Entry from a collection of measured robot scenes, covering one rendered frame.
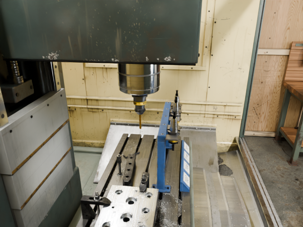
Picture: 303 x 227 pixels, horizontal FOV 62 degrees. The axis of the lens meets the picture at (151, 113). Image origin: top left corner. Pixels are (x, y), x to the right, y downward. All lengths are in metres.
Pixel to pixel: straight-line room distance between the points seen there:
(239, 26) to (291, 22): 1.87
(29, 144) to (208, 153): 1.32
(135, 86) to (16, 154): 0.50
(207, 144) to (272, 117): 2.12
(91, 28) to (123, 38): 0.10
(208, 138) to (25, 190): 1.41
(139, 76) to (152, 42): 0.14
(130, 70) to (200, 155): 1.24
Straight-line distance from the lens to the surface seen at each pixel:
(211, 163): 1.95
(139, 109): 0.97
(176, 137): 1.21
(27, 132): 1.09
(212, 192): 1.66
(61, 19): 0.87
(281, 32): 3.74
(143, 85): 0.88
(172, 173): 1.51
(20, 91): 1.13
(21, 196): 1.13
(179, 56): 0.79
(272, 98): 3.92
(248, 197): 1.80
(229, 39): 1.95
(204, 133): 2.11
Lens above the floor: 1.79
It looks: 23 degrees down
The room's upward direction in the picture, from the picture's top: straight up
